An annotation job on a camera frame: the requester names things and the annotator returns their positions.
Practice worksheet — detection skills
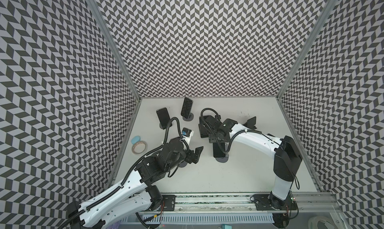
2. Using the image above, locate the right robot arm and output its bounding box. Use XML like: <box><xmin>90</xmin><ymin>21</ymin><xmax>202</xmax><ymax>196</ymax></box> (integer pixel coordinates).
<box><xmin>199</xmin><ymin>108</ymin><xmax>303</xmax><ymax>210</ymax></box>

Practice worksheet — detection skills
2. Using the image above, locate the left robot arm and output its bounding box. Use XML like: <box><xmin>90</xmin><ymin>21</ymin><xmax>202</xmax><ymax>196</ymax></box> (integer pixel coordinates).
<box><xmin>59</xmin><ymin>117</ymin><xmax>203</xmax><ymax>229</ymax></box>

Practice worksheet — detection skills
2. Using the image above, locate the grey round stand front left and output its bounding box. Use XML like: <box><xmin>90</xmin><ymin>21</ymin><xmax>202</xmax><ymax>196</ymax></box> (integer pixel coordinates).
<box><xmin>178</xmin><ymin>161</ymin><xmax>188</xmax><ymax>168</ymax></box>

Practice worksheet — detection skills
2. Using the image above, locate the grey round stand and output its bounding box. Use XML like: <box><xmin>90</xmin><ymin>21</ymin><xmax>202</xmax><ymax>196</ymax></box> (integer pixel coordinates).
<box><xmin>183</xmin><ymin>113</ymin><xmax>194</xmax><ymax>122</ymax></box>
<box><xmin>215</xmin><ymin>154</ymin><xmax>229</xmax><ymax>163</ymax></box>
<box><xmin>178</xmin><ymin>161</ymin><xmax>188</xmax><ymax>168</ymax></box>

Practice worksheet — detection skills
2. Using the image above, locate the back left black stand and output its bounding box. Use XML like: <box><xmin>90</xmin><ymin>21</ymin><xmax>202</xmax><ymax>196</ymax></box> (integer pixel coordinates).
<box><xmin>159</xmin><ymin>123</ymin><xmax>172</xmax><ymax>130</ymax></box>

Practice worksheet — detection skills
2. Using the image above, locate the grey round stand front centre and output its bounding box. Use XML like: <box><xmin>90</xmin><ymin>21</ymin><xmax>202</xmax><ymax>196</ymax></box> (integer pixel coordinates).
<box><xmin>215</xmin><ymin>154</ymin><xmax>229</xmax><ymax>163</ymax></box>

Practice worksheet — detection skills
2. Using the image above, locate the grey round stand back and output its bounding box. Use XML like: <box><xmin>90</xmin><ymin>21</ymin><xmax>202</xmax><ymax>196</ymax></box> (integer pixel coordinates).
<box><xmin>183</xmin><ymin>113</ymin><xmax>194</xmax><ymax>122</ymax></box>

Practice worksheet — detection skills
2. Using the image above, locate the black folding stand right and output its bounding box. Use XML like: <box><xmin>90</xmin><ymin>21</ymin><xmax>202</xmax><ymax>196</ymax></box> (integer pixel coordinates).
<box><xmin>243</xmin><ymin>116</ymin><xmax>257</xmax><ymax>130</ymax></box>

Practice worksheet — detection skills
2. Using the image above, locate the back phone teal edge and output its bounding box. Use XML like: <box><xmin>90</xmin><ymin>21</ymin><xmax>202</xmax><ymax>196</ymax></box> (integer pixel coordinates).
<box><xmin>181</xmin><ymin>97</ymin><xmax>193</xmax><ymax>117</ymax></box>

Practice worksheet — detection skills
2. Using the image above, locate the tape roll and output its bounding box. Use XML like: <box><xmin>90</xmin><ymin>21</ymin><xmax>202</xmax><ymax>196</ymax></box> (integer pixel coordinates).
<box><xmin>132</xmin><ymin>141</ymin><xmax>148</xmax><ymax>155</ymax></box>

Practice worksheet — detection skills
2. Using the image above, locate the blue oval object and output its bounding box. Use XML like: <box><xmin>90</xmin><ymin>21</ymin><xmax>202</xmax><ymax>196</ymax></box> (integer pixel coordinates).
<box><xmin>131</xmin><ymin>135</ymin><xmax>141</xmax><ymax>145</ymax></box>

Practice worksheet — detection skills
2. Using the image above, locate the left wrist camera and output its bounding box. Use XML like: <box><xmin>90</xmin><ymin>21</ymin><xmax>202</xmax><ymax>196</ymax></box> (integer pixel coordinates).
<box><xmin>182</xmin><ymin>127</ymin><xmax>194</xmax><ymax>144</ymax></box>

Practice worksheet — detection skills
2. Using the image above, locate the aluminium rail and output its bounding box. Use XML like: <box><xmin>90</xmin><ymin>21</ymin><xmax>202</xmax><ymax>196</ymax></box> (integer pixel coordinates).
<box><xmin>169</xmin><ymin>192</ymin><xmax>342</xmax><ymax>214</ymax></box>

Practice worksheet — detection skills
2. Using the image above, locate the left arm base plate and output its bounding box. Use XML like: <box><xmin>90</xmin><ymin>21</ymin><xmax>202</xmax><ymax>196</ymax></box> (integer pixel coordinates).
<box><xmin>149</xmin><ymin>195</ymin><xmax>176</xmax><ymax>212</ymax></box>

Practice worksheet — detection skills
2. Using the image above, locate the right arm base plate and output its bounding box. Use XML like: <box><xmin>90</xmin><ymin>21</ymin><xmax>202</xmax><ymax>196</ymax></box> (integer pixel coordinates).
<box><xmin>250</xmin><ymin>194</ymin><xmax>298</xmax><ymax>212</ymax></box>

